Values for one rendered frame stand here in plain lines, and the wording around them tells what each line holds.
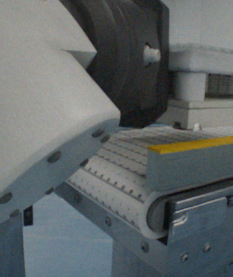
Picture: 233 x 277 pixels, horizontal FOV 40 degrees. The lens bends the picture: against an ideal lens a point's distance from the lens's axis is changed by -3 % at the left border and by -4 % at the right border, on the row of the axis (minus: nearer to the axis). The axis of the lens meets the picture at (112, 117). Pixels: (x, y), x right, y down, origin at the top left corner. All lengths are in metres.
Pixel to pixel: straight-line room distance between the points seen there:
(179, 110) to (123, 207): 0.10
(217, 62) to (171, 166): 0.11
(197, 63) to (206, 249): 0.18
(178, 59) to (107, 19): 0.15
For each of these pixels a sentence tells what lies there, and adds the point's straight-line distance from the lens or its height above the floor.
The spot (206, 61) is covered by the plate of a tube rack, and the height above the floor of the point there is 0.96.
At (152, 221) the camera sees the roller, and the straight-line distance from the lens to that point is 0.29.
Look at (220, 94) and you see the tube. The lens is 0.39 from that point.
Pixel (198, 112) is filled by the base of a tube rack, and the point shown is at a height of 0.91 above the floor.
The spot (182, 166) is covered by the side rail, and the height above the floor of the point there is 0.87.
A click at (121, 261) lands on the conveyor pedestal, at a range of 0.58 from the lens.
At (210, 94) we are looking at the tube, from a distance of 0.37.
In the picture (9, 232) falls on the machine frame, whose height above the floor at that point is 0.69.
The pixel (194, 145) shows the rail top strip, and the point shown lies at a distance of 0.28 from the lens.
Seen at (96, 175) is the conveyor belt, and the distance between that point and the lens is 0.35.
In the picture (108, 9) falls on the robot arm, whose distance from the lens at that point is 0.16.
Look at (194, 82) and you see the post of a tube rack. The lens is 0.30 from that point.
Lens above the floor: 0.94
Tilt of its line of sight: 8 degrees down
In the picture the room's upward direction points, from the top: 2 degrees clockwise
